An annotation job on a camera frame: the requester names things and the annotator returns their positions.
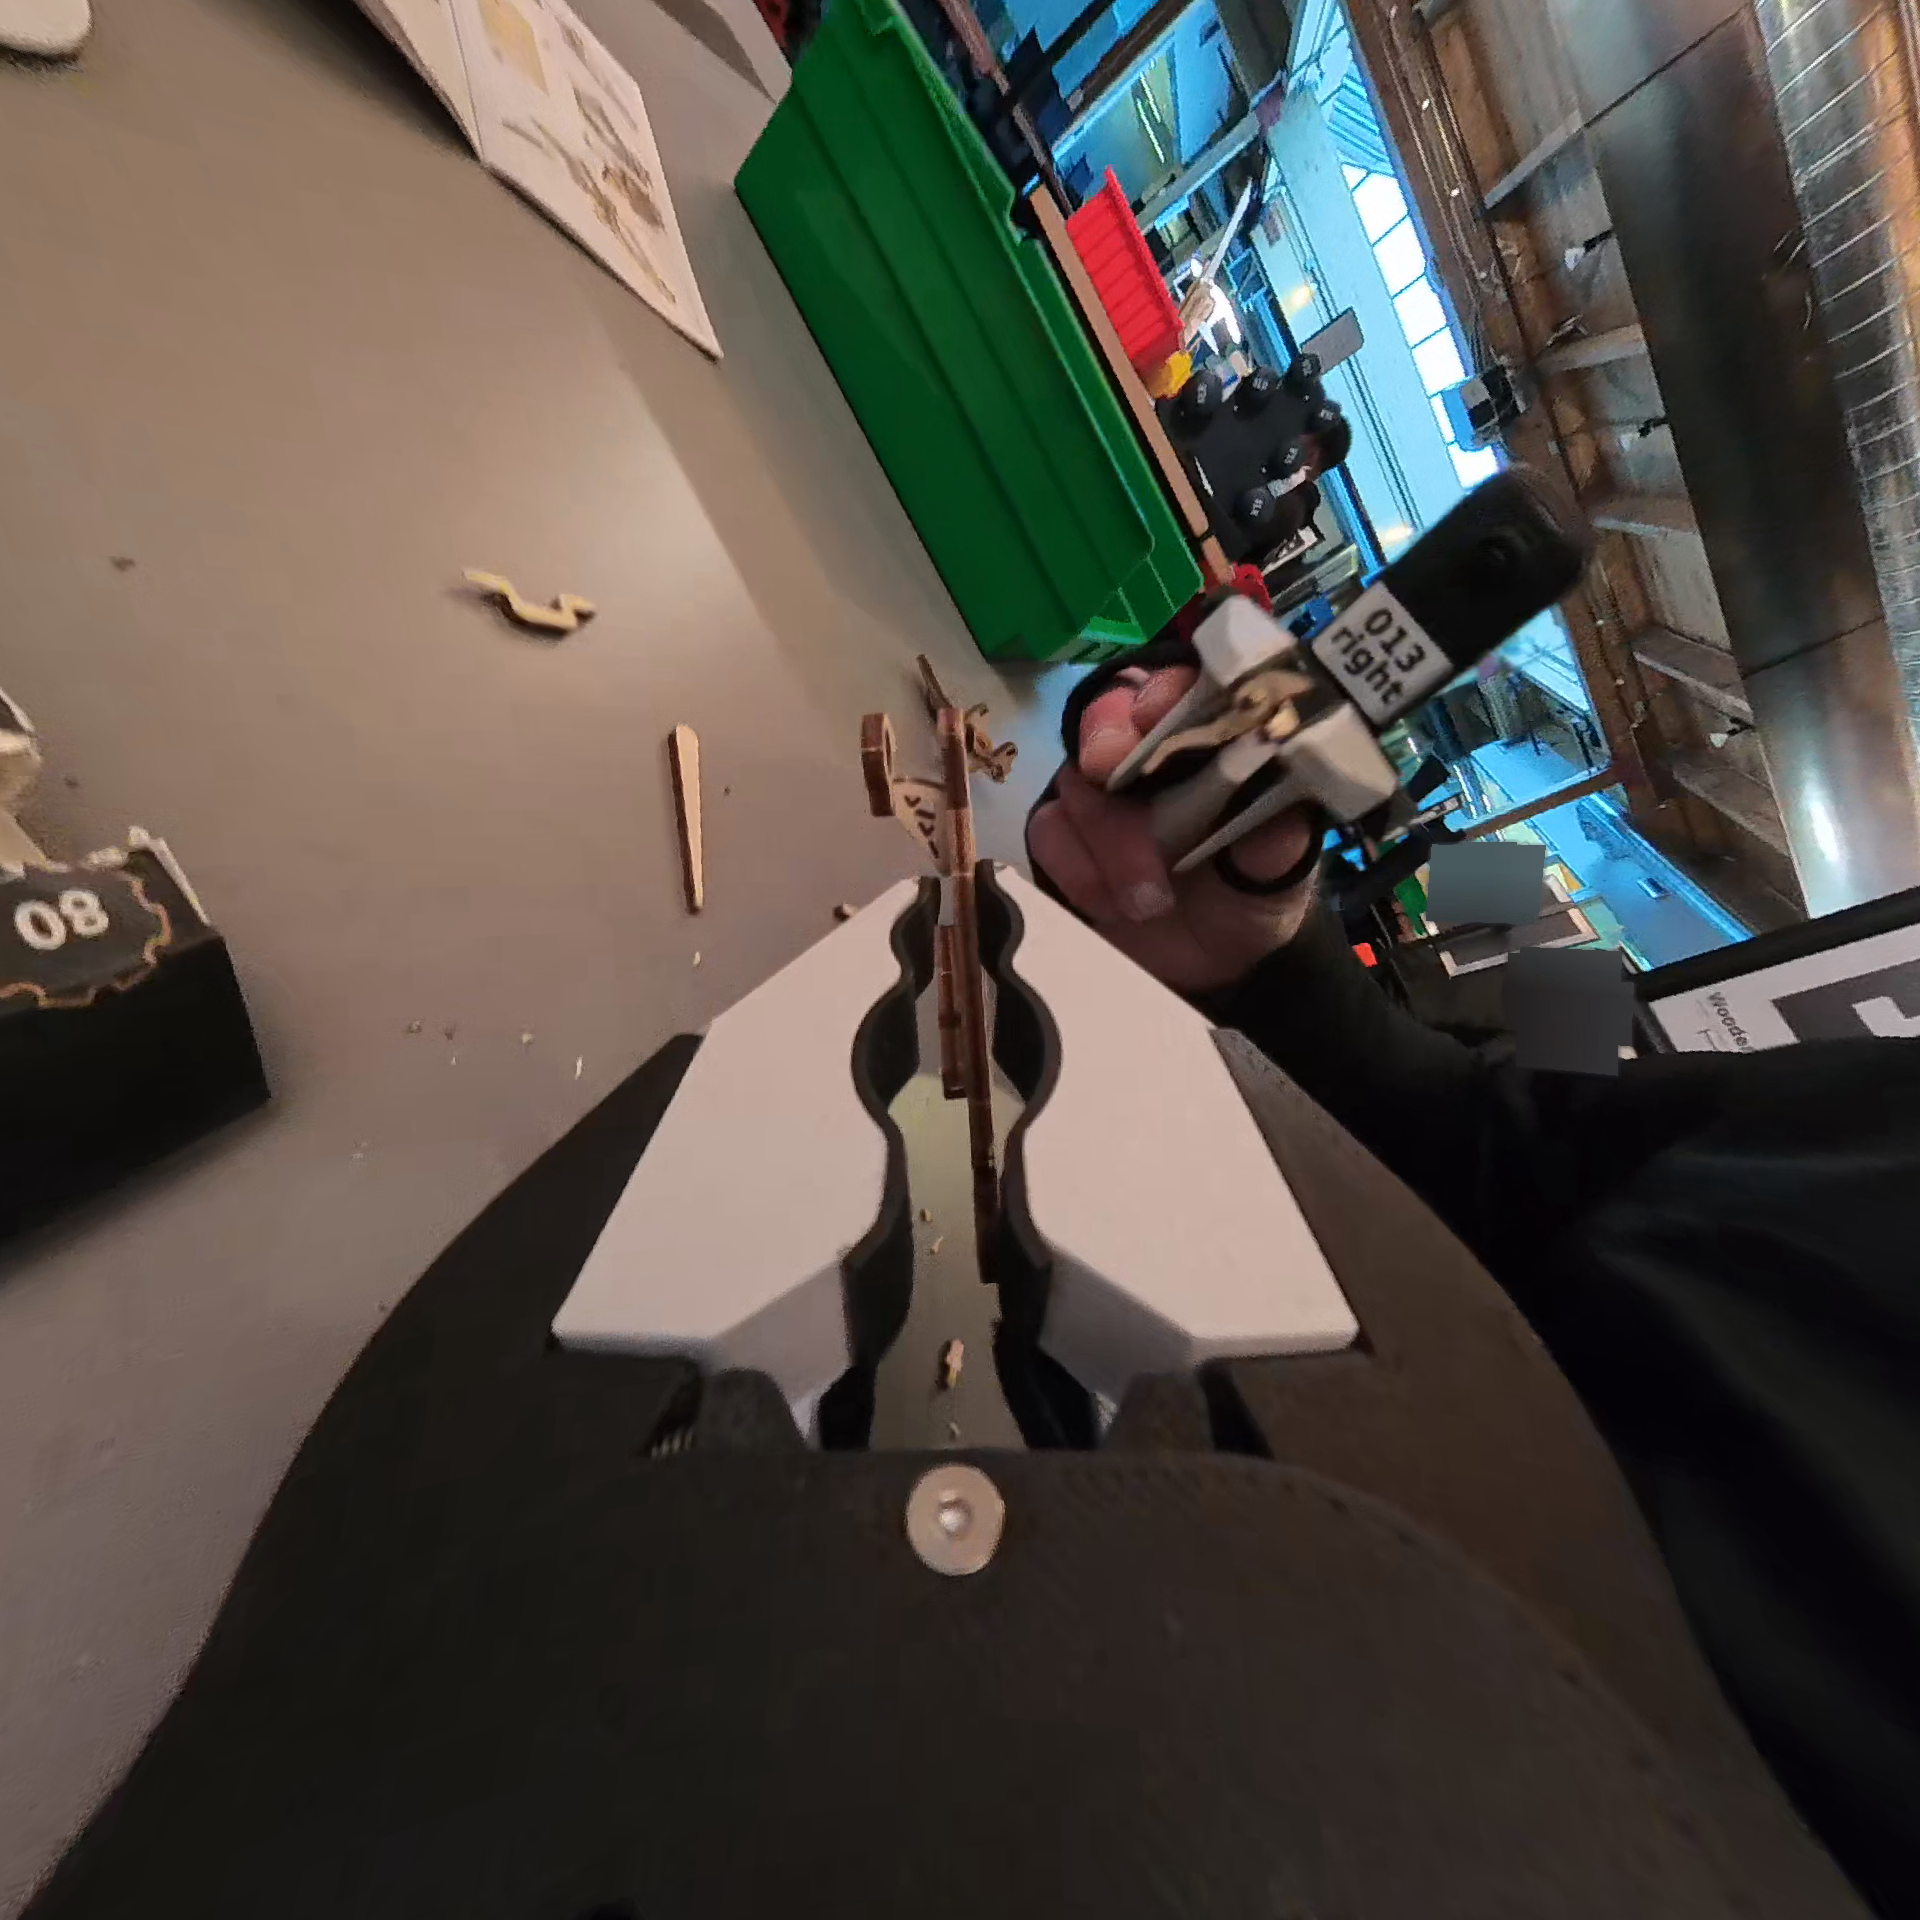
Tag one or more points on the person's right forearm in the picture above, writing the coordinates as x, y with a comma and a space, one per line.
1424, 1050

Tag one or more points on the person's right hand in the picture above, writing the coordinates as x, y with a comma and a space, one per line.
1110, 886

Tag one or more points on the pointed wooden stick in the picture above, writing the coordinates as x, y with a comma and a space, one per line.
686, 810

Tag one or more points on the small yellow bin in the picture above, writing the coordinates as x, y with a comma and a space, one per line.
1170, 372

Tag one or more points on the instruction booklet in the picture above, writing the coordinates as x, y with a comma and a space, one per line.
601, 181

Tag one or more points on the stacked green plastic bins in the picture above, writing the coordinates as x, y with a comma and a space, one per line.
930, 301

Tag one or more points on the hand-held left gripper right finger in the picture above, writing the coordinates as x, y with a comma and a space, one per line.
1184, 1200

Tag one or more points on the silver ventilation duct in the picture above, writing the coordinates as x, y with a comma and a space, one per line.
1724, 374

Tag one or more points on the squiggle-shaped wooden part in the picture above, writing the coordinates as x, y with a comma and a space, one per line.
558, 613

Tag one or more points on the wooden workbench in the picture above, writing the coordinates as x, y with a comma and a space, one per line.
1083, 293

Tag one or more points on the red chair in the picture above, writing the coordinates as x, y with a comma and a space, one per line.
1238, 582

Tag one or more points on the cluster of black round weights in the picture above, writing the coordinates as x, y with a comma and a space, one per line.
1252, 450

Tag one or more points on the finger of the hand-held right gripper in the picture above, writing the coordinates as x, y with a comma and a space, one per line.
1320, 766
1238, 646

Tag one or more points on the black framed white sign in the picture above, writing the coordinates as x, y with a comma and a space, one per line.
1800, 1006

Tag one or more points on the red plastic bin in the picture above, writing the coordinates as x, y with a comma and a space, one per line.
1126, 270

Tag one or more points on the wooden model frame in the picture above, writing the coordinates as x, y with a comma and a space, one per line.
967, 1050

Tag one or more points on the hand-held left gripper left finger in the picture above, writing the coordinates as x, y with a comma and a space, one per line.
719, 1184

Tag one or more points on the black product box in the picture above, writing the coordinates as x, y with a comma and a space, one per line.
120, 1080

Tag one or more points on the person's black clothing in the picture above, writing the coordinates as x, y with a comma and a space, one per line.
1724, 1424

